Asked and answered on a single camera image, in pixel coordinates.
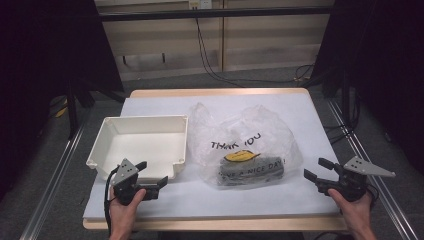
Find person's left hand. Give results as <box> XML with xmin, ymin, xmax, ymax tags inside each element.
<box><xmin>108</xmin><ymin>188</ymin><xmax>148</xmax><ymax>235</ymax></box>

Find black hanging cable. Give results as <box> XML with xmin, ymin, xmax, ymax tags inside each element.
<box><xmin>194</xmin><ymin>17</ymin><xmax>316</xmax><ymax>88</ymax></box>

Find person's right hand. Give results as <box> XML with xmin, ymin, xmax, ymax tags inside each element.
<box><xmin>327</xmin><ymin>187</ymin><xmax>374</xmax><ymax>234</ymax></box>

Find wooden table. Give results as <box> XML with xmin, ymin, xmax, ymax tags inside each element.
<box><xmin>81</xmin><ymin>87</ymin><xmax>348</xmax><ymax>232</ymax></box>

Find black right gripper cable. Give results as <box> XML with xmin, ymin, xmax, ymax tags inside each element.
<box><xmin>365</xmin><ymin>184</ymin><xmax>382</xmax><ymax>210</ymax></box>

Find black horizontal bar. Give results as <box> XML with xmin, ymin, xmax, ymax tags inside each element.
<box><xmin>98</xmin><ymin>5</ymin><xmax>335</xmax><ymax>23</ymax></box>

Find black rectangular box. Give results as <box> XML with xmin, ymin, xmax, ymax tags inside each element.
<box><xmin>217</xmin><ymin>156</ymin><xmax>286</xmax><ymax>187</ymax></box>

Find white table mat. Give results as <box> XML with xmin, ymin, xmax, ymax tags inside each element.
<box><xmin>82</xmin><ymin>92</ymin><xmax>342</xmax><ymax>222</ymax></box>

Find black metal stand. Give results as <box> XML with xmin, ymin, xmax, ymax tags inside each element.
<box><xmin>65</xmin><ymin>79</ymin><xmax>80</xmax><ymax>140</ymax></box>

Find clear printed plastic bag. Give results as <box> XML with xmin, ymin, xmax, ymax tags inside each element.
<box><xmin>186</xmin><ymin>102</ymin><xmax>304</xmax><ymax>190</ymax></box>

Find black floor cables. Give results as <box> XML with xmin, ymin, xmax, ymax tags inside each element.
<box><xmin>323</xmin><ymin>121</ymin><xmax>356</xmax><ymax>145</ymax></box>

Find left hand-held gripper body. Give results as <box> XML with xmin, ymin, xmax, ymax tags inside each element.
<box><xmin>111</xmin><ymin>158</ymin><xmax>160</xmax><ymax>206</ymax></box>

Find small yellow object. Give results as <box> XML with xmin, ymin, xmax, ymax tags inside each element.
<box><xmin>54</xmin><ymin>105</ymin><xmax>69</xmax><ymax>119</ymax></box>

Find beige wooden cabinet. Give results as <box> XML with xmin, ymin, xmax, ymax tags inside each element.
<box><xmin>94</xmin><ymin>0</ymin><xmax>335</xmax><ymax>82</ymax></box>

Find metal floor rail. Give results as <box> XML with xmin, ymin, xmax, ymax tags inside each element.
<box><xmin>325</xmin><ymin>99</ymin><xmax>422</xmax><ymax>240</ymax></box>
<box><xmin>19</xmin><ymin>122</ymin><xmax>86</xmax><ymax>240</ymax></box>

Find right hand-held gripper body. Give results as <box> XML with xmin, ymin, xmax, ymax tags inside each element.
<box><xmin>315</xmin><ymin>156</ymin><xmax>397</xmax><ymax>203</ymax></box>

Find white wall socket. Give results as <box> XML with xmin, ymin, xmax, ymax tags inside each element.
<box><xmin>187</xmin><ymin>0</ymin><xmax>213</xmax><ymax>11</ymax></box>

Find black curtain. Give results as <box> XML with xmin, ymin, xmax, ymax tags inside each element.
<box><xmin>312</xmin><ymin>0</ymin><xmax>424</xmax><ymax>176</ymax></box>
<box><xmin>0</xmin><ymin>0</ymin><xmax>125</xmax><ymax>203</ymax></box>

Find white plastic bin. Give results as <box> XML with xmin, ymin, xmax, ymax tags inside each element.
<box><xmin>85</xmin><ymin>114</ymin><xmax>190</xmax><ymax>185</ymax></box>

